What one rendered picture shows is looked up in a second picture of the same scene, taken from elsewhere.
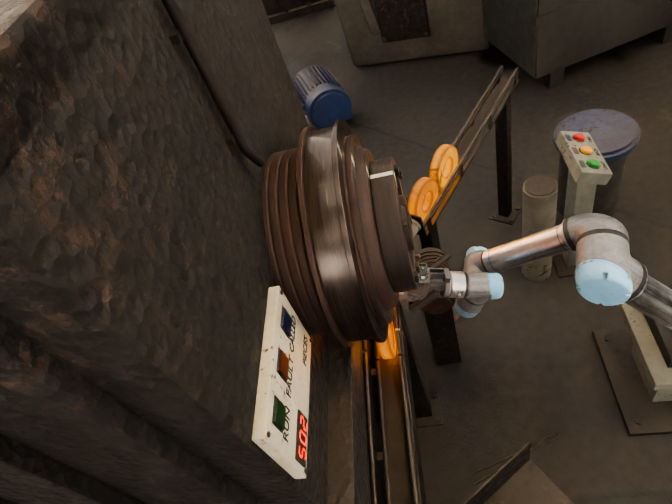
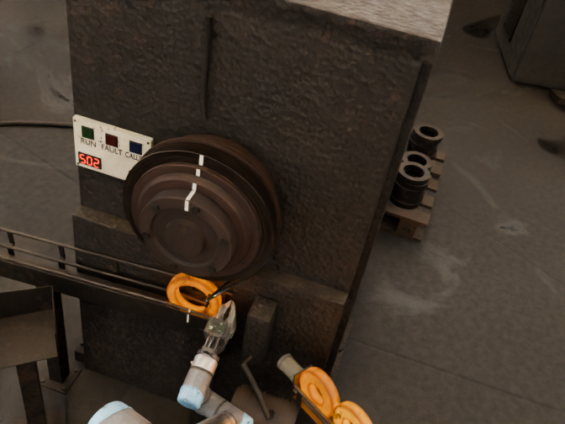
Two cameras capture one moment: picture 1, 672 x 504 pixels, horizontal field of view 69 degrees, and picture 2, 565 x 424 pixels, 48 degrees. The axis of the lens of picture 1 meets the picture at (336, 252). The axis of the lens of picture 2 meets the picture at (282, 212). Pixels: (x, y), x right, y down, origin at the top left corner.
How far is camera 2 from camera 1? 1.74 m
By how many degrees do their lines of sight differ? 58
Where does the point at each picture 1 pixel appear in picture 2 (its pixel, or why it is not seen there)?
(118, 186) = (108, 10)
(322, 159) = (197, 150)
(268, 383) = (97, 124)
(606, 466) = not seen: outside the picture
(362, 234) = (150, 173)
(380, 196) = (174, 191)
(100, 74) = not seen: outside the picture
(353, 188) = (172, 165)
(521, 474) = (53, 347)
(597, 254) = (124, 413)
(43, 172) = not seen: outside the picture
